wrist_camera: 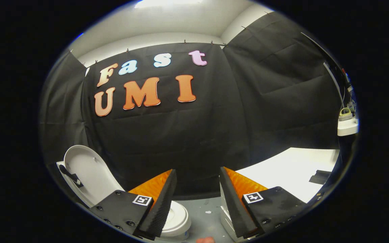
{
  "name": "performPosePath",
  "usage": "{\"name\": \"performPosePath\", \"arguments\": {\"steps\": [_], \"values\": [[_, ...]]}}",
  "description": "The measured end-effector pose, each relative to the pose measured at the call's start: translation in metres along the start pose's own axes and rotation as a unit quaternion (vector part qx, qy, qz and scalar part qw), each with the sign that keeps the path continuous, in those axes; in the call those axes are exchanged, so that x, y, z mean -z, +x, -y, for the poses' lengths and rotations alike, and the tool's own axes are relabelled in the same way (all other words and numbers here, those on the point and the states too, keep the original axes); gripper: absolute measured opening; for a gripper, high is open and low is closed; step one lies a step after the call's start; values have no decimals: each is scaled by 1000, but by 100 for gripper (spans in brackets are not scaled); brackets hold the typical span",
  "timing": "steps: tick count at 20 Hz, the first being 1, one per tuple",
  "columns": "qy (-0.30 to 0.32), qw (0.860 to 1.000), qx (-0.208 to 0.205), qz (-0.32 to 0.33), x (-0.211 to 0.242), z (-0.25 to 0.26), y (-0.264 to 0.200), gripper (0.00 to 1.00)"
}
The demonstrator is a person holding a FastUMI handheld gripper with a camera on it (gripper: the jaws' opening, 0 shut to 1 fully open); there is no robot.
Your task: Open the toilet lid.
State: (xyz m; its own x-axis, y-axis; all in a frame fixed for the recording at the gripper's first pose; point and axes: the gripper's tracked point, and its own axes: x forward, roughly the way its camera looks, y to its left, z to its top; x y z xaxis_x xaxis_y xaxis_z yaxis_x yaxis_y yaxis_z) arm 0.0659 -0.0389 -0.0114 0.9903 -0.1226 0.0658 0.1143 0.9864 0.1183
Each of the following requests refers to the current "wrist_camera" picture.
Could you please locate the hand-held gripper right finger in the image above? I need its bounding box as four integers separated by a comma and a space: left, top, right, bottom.
219, 166, 307, 239

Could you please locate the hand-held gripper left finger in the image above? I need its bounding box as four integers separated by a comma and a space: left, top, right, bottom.
89, 169, 178, 241

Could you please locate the white toilet lid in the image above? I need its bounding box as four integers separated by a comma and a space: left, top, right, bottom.
63, 145, 125, 207

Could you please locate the black lid pull tab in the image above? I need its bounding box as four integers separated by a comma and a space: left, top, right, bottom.
59, 164, 84, 188

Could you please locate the white toilet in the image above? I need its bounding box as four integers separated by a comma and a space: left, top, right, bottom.
56, 161, 192, 241

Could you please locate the black backdrop cloth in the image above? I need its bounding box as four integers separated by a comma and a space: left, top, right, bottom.
39, 12, 345, 199

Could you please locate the small black flat object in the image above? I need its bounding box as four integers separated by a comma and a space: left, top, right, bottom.
309, 170, 332, 185

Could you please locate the small white shelf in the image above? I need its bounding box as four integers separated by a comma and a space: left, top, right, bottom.
337, 118, 359, 137

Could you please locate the yellow-green small device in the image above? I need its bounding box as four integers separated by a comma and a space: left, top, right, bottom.
339, 107, 353, 122

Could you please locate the ceiling light panel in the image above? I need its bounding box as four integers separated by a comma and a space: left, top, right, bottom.
134, 0, 203, 9

